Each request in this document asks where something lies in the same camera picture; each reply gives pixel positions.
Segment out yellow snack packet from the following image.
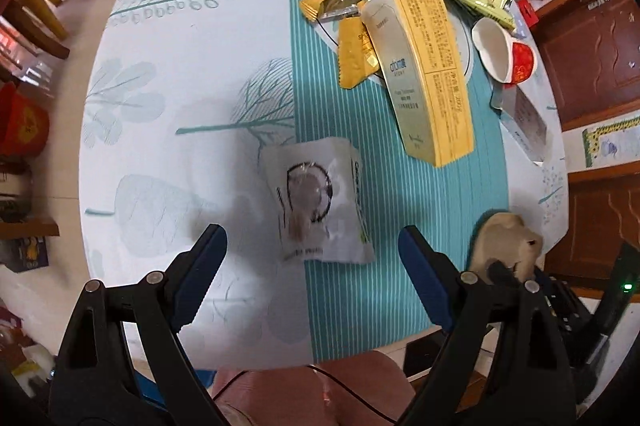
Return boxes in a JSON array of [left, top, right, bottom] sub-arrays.
[[337, 16, 381, 90]]

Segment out wooden cabinet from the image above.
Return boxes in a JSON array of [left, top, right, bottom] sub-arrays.
[[529, 0, 640, 133]]

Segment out round white plate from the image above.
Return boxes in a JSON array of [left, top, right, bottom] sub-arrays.
[[307, 0, 474, 80]]

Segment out white and red paper cup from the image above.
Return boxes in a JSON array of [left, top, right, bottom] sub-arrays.
[[472, 17, 539, 85]]

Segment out leaf print tablecloth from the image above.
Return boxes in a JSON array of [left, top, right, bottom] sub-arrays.
[[77, 0, 571, 368]]

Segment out small yellow silver packet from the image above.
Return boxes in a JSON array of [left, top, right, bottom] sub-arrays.
[[300, 0, 367, 22]]

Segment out yellow plastic stool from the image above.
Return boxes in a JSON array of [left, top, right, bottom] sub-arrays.
[[12, 0, 94, 41]]

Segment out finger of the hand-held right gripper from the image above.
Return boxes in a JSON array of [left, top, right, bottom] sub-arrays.
[[487, 259, 523, 284]]

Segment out white coconut print snack packet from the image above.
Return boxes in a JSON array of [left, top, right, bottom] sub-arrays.
[[259, 136, 376, 265]]

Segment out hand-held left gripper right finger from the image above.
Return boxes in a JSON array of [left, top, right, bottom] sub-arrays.
[[398, 225, 576, 426]]

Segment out red bucket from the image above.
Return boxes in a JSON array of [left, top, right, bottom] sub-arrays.
[[0, 82, 51, 157]]

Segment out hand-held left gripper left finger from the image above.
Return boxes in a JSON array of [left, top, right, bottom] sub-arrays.
[[50, 223, 228, 426]]

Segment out small grey box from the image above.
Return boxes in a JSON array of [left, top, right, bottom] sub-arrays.
[[491, 84, 552, 163]]

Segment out beige plush toy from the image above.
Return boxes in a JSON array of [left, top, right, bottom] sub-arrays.
[[467, 212, 544, 282]]

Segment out yellow and silver carton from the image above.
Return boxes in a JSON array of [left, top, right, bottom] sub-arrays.
[[360, 0, 476, 168]]

